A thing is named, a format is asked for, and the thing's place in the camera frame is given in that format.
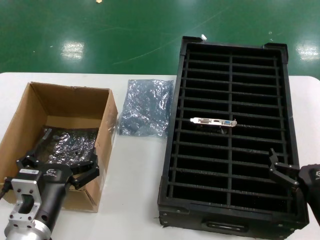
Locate black slotted container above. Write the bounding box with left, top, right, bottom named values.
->
left=156, top=35, right=311, bottom=237

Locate brown cardboard box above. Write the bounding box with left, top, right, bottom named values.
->
left=0, top=81, right=119, bottom=213

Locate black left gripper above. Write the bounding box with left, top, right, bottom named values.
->
left=16, top=127, right=101, bottom=232

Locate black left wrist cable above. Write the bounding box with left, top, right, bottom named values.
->
left=0, top=176, right=13, bottom=201

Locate grey crumpled antistatic bag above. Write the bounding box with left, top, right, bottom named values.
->
left=116, top=78, right=175, bottom=138

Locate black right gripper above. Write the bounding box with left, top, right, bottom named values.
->
left=268, top=148, right=320, bottom=208

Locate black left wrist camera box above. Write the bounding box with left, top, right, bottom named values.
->
left=15, top=166, right=43, bottom=181

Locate graphics card with silver bracket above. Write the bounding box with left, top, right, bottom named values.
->
left=189, top=116, right=238, bottom=135

